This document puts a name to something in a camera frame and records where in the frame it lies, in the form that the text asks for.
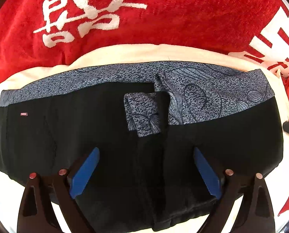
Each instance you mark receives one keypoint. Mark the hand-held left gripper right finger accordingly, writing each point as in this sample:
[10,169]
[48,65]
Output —
[207,174]

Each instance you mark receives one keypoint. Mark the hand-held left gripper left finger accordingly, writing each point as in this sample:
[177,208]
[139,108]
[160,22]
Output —
[85,174]

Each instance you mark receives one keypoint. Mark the black pants with grey stripes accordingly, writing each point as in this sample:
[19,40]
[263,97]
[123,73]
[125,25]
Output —
[86,126]

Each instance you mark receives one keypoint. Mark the cream blanket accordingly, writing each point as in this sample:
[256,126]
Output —
[134,53]

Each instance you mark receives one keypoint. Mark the red printed blanket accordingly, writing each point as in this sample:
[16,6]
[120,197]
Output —
[183,17]

